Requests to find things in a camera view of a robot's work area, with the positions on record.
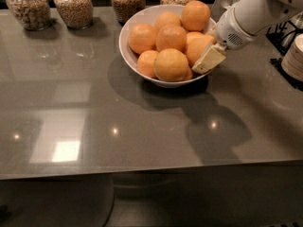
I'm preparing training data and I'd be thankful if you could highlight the top middle orange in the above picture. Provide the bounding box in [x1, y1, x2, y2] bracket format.
[154, 11, 182, 30]

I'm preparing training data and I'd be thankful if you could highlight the small orange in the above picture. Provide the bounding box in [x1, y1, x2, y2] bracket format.
[137, 50, 158, 79]
[187, 31, 205, 46]

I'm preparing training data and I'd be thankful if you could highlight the white ceramic bowl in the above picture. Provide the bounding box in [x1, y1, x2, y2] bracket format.
[118, 5, 211, 88]

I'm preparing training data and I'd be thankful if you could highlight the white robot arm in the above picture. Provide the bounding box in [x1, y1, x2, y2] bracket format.
[192, 0, 303, 75]

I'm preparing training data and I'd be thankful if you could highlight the black wire rack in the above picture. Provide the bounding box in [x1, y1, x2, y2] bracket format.
[266, 20, 303, 91]

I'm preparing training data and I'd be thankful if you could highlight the glass jar of brown beans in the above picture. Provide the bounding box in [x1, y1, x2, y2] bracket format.
[111, 0, 146, 24]

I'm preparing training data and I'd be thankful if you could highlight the top right orange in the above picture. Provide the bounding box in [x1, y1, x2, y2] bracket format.
[181, 0, 210, 31]

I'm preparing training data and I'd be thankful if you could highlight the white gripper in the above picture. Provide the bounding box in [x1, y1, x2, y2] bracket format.
[192, 7, 257, 75]

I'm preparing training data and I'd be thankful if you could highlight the front left small orange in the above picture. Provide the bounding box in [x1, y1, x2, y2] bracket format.
[137, 50, 158, 79]

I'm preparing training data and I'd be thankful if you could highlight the stack of white plates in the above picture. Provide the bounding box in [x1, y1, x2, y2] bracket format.
[281, 34, 303, 82]

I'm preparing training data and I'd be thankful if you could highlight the glass jar of nuts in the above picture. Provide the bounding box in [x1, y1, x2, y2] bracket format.
[6, 0, 51, 31]

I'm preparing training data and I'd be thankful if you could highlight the glass jar of grains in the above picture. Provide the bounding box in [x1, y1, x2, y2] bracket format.
[54, 0, 93, 29]

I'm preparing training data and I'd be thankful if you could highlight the centre orange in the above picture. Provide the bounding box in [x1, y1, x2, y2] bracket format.
[156, 25, 187, 52]

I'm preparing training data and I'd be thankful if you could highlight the large orange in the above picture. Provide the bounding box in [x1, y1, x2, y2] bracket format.
[185, 35, 217, 67]
[153, 48, 189, 82]

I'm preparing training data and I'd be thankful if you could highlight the small orange behind right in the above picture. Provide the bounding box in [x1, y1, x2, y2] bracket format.
[187, 31, 205, 46]

